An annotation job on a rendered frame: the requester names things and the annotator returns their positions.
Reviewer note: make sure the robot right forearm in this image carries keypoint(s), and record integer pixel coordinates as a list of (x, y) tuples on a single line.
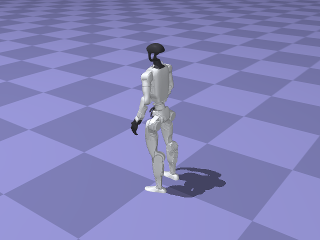
[(169, 92)]

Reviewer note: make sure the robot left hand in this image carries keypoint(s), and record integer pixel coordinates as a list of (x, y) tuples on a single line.
[(134, 126)]

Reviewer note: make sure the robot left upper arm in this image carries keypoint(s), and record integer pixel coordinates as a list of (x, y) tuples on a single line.
[(146, 79)]

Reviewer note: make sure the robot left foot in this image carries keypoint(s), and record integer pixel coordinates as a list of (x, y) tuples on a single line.
[(153, 189)]

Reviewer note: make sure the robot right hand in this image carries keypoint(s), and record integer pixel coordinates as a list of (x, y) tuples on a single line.
[(153, 108)]

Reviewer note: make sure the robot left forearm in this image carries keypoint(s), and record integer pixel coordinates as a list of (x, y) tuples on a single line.
[(142, 110)]

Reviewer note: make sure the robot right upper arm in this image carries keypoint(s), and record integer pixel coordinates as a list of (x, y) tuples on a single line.
[(171, 82)]

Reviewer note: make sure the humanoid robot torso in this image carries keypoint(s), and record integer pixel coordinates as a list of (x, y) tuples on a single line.
[(159, 89)]

